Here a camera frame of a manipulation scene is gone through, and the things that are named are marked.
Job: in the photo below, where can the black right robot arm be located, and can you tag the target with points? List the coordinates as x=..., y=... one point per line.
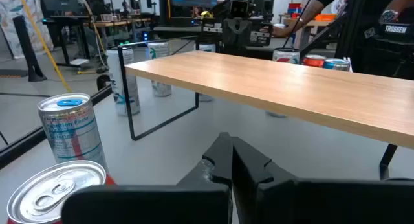
x=388, y=52

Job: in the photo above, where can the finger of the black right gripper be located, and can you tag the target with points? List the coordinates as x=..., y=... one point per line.
x=242, y=31
x=229, y=31

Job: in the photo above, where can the wooden workbench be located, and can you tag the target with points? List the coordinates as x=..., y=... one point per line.
x=119, y=23

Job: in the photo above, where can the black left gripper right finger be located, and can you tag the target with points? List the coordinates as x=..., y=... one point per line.
x=291, y=201

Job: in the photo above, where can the black office desk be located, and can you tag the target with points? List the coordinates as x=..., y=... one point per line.
x=64, y=20

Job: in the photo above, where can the white Celsius can red print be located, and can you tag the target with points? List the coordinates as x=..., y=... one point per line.
x=286, y=55

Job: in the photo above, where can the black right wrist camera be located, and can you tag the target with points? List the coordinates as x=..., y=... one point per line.
x=239, y=7

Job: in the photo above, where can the white framed monitor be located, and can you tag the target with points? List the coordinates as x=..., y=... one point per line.
x=149, y=4

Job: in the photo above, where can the black computer monitor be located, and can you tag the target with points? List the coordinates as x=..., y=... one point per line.
x=61, y=2

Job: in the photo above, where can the orange Fanta soda can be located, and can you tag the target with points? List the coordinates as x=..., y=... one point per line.
x=313, y=61
x=42, y=198

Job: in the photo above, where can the silver can blue tab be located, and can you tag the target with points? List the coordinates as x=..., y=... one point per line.
x=336, y=65
x=71, y=133

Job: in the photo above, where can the colourful mural panel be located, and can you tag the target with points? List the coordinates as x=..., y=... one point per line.
x=13, y=23

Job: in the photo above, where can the black floor stand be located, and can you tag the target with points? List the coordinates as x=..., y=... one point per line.
x=27, y=49

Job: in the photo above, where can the white Celsius Arctic can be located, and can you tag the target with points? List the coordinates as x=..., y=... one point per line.
x=134, y=94

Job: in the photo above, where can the orange storage bin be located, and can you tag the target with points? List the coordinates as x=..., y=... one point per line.
x=325, y=17

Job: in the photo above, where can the wooden shelf black metal frame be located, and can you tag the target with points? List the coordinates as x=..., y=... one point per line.
x=258, y=81

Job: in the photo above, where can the person's wristwatch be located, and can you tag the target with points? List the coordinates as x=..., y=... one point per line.
x=389, y=15

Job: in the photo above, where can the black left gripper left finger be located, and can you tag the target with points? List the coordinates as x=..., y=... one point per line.
x=194, y=201

